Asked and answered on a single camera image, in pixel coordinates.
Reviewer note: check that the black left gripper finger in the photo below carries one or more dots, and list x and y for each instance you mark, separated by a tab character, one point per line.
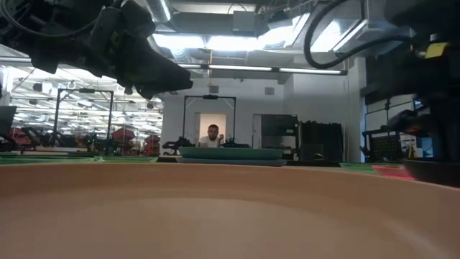
145	95
161	73

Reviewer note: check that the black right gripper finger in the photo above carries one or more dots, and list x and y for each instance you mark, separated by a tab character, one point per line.
445	133
409	124

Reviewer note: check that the black plastic plate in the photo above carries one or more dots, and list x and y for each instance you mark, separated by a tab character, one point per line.
435	172

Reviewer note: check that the red translucent plastic plate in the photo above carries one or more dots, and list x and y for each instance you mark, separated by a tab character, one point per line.
393	172

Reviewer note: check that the green translucent plastic plate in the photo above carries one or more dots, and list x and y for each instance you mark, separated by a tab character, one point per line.
355	167

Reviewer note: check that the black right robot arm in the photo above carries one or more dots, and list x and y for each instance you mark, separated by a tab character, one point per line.
424	12

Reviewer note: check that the black background robot arm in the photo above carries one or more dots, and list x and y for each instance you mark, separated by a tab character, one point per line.
176	144
235	144

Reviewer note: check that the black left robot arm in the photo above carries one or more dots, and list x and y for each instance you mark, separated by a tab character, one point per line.
54	36

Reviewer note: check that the yellow warning label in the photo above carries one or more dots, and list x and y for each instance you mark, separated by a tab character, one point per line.
436	50

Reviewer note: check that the black perforated rack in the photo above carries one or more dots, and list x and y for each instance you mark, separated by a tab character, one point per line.
386	145

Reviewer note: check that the person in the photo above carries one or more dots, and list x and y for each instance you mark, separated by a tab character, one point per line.
212	138

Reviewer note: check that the black equipment case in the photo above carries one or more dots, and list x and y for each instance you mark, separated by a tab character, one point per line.
321	140

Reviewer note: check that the long ceiling tube light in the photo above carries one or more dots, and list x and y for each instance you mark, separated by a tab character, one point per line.
251	68

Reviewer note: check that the grey ceiling box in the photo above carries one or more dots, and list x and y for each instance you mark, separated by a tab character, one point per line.
244	22

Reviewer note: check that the teal plastic plate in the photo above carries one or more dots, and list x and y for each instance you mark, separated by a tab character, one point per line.
230	153

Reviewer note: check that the black shelf cabinet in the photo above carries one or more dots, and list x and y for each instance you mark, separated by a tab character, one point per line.
278	133

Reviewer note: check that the dark monitor screen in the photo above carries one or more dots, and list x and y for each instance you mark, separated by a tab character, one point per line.
6	120

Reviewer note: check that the silver ventilation duct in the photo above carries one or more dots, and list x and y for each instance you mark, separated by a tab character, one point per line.
160	10

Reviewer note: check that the black camera rig frame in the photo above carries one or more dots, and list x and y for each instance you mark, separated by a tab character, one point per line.
86	90
209	96

